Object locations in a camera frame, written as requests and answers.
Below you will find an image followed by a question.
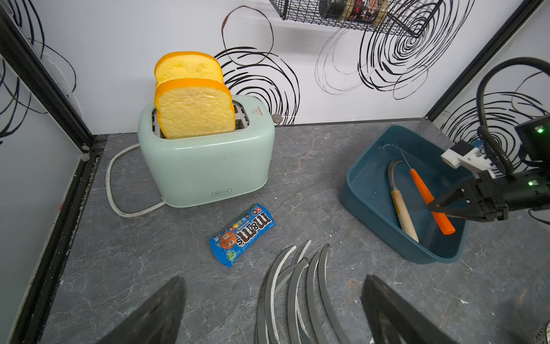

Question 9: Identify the black wire wall basket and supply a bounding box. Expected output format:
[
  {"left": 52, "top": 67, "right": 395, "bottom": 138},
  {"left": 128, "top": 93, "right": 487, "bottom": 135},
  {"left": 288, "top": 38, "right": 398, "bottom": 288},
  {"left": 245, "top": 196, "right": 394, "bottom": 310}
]
[{"left": 270, "top": 0, "right": 443, "bottom": 38}]

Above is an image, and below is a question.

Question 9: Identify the toast slice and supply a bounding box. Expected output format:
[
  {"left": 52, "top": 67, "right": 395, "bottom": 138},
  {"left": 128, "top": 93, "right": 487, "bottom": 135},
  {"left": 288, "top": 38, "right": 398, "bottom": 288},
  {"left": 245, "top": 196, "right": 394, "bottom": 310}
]
[
  {"left": 154, "top": 78, "right": 236, "bottom": 139},
  {"left": 154, "top": 52, "right": 223, "bottom": 85}
]

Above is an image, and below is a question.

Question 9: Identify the orange handled sickle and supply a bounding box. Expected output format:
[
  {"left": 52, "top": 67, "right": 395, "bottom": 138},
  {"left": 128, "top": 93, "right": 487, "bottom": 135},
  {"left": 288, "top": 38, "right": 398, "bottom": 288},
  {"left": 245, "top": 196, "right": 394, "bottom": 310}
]
[{"left": 395, "top": 144, "right": 455, "bottom": 236}]

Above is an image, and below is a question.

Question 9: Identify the teal plastic storage box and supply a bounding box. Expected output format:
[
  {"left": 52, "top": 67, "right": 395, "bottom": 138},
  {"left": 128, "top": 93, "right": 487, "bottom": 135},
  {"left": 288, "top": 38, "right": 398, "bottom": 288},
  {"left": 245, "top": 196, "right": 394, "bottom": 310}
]
[{"left": 341, "top": 125, "right": 472, "bottom": 265}]

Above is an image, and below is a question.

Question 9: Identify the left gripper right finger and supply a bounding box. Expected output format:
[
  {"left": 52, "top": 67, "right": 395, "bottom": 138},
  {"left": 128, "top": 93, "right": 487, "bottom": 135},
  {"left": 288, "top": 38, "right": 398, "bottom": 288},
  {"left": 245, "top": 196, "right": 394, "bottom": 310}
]
[{"left": 361, "top": 275, "right": 455, "bottom": 344}]

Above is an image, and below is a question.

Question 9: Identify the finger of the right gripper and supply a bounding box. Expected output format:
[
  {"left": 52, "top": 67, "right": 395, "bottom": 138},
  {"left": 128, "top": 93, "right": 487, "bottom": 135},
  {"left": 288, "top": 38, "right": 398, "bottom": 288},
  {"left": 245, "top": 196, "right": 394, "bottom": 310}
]
[
  {"left": 428, "top": 186, "right": 464, "bottom": 211},
  {"left": 430, "top": 207, "right": 466, "bottom": 219}
]

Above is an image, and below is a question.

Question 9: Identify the front toast slice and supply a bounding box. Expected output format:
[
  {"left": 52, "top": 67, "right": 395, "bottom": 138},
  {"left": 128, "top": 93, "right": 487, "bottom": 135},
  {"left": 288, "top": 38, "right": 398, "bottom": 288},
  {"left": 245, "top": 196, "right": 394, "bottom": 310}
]
[{"left": 154, "top": 78, "right": 236, "bottom": 139}]

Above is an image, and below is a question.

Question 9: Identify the white toaster cord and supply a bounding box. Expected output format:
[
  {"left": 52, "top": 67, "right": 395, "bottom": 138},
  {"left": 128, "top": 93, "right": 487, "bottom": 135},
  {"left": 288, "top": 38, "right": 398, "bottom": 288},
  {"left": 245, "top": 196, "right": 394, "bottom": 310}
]
[{"left": 105, "top": 142, "right": 166, "bottom": 219}]

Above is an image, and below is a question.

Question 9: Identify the mint green toaster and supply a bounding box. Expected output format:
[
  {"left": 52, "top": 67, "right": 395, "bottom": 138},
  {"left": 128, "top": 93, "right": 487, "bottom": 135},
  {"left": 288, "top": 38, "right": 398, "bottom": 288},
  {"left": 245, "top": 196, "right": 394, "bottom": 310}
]
[{"left": 137, "top": 95, "right": 275, "bottom": 208}]

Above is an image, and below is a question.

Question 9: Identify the white round strainer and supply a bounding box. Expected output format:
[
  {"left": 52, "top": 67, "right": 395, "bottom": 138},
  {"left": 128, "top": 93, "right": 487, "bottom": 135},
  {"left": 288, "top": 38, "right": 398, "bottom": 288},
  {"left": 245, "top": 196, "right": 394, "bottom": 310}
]
[{"left": 531, "top": 321, "right": 550, "bottom": 344}]

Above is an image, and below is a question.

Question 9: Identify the wooden handled sickle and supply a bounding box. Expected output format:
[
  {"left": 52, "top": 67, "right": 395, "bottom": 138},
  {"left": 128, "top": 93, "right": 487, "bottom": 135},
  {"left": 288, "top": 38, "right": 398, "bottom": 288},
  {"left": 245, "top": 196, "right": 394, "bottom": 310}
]
[{"left": 388, "top": 159, "right": 420, "bottom": 243}]

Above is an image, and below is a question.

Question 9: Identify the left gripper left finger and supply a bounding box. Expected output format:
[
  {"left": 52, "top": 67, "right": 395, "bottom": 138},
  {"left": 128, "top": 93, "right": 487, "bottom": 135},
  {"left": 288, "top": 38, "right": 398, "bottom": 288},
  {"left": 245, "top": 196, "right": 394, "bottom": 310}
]
[{"left": 99, "top": 276, "right": 186, "bottom": 343}]

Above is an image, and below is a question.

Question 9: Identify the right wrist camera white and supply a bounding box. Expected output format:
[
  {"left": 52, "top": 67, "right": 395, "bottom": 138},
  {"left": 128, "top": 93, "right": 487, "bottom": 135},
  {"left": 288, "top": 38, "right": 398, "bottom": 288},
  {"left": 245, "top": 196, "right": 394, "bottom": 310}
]
[{"left": 441, "top": 140, "right": 496, "bottom": 179}]

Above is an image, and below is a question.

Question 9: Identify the rear toast slice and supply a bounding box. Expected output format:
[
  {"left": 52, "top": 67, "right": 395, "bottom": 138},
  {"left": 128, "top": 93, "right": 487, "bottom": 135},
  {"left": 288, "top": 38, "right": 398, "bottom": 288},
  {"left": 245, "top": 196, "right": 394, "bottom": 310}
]
[{"left": 154, "top": 52, "right": 223, "bottom": 85}]

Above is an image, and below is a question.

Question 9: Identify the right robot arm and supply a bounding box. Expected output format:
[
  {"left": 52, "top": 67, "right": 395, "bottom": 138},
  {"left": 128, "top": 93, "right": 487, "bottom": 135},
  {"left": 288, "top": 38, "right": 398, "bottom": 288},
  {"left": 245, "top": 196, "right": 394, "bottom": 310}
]
[{"left": 428, "top": 116, "right": 549, "bottom": 222}]

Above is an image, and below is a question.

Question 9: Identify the jar in wire basket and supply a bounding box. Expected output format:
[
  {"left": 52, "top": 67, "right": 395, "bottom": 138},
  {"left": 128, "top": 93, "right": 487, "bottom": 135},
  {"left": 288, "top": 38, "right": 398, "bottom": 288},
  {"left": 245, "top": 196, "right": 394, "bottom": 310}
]
[{"left": 318, "top": 0, "right": 390, "bottom": 27}]

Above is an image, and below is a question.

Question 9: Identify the blue candy packet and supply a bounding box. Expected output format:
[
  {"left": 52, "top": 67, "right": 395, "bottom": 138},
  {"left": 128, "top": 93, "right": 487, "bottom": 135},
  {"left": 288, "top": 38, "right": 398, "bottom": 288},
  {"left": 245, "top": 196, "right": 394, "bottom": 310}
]
[{"left": 209, "top": 204, "right": 276, "bottom": 267}]

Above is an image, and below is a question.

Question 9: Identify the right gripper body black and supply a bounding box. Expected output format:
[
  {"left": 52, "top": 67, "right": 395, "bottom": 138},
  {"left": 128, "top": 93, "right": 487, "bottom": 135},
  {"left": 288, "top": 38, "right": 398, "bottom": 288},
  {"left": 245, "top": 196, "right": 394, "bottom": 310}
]
[{"left": 459, "top": 169, "right": 549, "bottom": 222}]

